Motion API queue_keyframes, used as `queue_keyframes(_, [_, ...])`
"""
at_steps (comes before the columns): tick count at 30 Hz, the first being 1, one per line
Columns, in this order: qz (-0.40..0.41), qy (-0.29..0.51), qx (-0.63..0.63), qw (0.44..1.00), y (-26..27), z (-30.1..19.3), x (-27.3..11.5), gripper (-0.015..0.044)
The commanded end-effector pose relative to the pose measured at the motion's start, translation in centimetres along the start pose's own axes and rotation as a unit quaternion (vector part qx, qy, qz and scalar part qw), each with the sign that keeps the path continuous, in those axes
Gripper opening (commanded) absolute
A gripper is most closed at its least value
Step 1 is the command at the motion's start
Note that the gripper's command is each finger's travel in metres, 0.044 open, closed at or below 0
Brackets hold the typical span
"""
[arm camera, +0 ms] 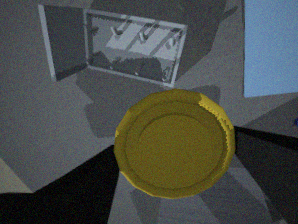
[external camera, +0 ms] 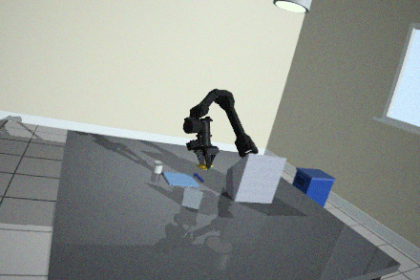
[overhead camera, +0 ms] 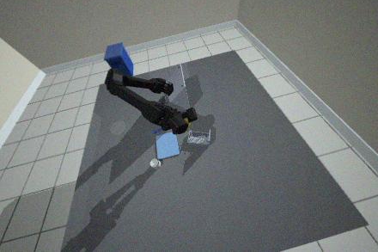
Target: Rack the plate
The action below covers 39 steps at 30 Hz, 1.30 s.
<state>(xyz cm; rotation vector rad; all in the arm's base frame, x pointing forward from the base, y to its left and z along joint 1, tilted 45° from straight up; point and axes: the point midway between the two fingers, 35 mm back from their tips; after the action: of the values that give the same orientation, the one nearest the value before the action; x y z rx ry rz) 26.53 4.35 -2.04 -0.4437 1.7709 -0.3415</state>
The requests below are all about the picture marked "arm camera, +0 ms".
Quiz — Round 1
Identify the olive-yellow round plate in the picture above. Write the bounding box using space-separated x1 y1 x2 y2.
113 88 236 199

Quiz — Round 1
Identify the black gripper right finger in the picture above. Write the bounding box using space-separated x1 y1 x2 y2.
233 126 298 224

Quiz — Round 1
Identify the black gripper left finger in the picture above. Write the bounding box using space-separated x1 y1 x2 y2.
0 145 119 224

